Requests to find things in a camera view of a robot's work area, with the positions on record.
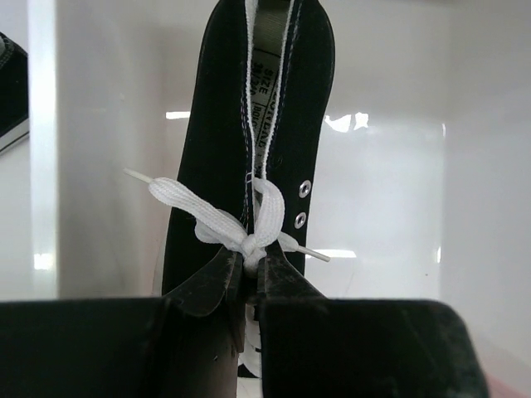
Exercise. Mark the black sneaker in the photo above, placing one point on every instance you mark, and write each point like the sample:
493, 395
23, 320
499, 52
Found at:
14, 95
264, 77

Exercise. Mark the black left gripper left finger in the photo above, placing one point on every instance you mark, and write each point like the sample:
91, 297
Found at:
183, 344

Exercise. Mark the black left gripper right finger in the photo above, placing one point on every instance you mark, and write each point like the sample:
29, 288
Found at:
313, 346

